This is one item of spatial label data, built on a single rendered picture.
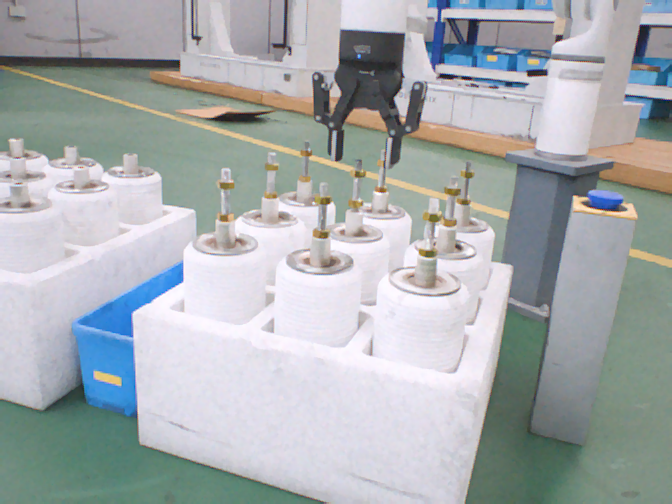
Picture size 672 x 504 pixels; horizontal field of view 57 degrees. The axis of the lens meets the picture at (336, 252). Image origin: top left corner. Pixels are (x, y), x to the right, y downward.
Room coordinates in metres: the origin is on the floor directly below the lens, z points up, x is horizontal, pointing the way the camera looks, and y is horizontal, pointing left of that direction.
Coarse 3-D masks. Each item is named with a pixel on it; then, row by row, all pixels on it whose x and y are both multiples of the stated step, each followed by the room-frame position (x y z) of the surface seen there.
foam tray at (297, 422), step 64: (192, 320) 0.62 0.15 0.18; (256, 320) 0.63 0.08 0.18; (192, 384) 0.60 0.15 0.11; (256, 384) 0.58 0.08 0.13; (320, 384) 0.55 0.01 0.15; (384, 384) 0.53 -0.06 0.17; (448, 384) 0.52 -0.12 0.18; (192, 448) 0.60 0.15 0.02; (256, 448) 0.58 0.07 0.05; (320, 448) 0.55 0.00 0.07; (384, 448) 0.53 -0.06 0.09; (448, 448) 0.51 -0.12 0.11
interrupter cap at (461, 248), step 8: (456, 240) 0.74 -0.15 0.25; (416, 248) 0.70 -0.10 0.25; (456, 248) 0.72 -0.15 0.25; (464, 248) 0.71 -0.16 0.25; (472, 248) 0.71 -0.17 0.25; (440, 256) 0.68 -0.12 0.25; (448, 256) 0.68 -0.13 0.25; (456, 256) 0.68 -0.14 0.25; (464, 256) 0.68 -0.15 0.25; (472, 256) 0.69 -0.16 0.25
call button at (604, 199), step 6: (588, 192) 0.74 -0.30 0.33; (594, 192) 0.73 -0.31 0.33; (600, 192) 0.73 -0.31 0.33; (606, 192) 0.73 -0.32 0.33; (612, 192) 0.74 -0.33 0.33; (588, 198) 0.73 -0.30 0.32; (594, 198) 0.72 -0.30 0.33; (600, 198) 0.71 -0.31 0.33; (606, 198) 0.71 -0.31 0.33; (612, 198) 0.71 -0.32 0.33; (618, 198) 0.71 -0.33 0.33; (594, 204) 0.72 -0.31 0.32; (600, 204) 0.72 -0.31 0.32; (606, 204) 0.71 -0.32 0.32; (612, 204) 0.71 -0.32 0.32
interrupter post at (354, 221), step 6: (348, 210) 0.75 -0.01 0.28; (360, 210) 0.75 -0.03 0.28; (348, 216) 0.74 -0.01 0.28; (354, 216) 0.74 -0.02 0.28; (360, 216) 0.74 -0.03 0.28; (348, 222) 0.74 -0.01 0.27; (354, 222) 0.74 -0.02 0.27; (360, 222) 0.74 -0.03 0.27; (348, 228) 0.74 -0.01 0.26; (354, 228) 0.74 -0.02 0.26; (360, 228) 0.74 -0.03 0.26; (348, 234) 0.74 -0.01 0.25; (354, 234) 0.74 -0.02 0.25; (360, 234) 0.74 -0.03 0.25
